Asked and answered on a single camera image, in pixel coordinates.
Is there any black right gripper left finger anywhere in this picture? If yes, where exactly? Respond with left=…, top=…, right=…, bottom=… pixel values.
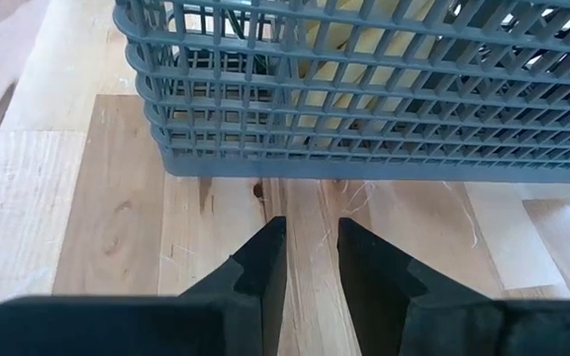
left=0, top=215, right=288, bottom=356

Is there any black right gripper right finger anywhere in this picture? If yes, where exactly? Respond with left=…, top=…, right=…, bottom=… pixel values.
left=338, top=218, right=570, bottom=356

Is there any grey plastic silverware basket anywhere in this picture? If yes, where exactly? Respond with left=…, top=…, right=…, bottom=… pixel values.
left=112, top=0, right=570, bottom=185

